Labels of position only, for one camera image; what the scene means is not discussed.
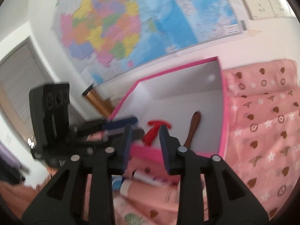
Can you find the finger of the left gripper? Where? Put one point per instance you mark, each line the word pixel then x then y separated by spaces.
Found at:
pixel 96 138
pixel 99 125

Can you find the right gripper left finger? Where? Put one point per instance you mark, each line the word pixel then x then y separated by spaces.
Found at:
pixel 81 191

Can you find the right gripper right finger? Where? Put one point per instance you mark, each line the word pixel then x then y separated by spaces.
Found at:
pixel 210 191

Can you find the red plastic corkscrew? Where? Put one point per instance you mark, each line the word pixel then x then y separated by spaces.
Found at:
pixel 152 133

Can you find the blue white medicine box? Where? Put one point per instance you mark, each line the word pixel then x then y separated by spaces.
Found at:
pixel 116 182

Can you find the white small ointment tube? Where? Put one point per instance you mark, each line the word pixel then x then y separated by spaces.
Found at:
pixel 149 179

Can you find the brown wooden massage claw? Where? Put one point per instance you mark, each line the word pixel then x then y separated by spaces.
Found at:
pixel 194 124

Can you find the pink cream tube white cap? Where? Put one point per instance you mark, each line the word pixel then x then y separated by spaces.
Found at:
pixel 164 197

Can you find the person left hand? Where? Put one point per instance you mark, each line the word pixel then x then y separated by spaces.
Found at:
pixel 16 198

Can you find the bronze travel mug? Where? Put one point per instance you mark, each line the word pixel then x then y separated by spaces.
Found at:
pixel 104 107

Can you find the pink cardboard box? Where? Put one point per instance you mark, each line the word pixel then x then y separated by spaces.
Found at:
pixel 174 95

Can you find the grey cabinet door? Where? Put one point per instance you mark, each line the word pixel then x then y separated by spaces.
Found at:
pixel 21 70

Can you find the colourful wall map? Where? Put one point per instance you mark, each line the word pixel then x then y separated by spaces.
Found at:
pixel 106 38

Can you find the white wall socket panel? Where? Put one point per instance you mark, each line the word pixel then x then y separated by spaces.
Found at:
pixel 263 9

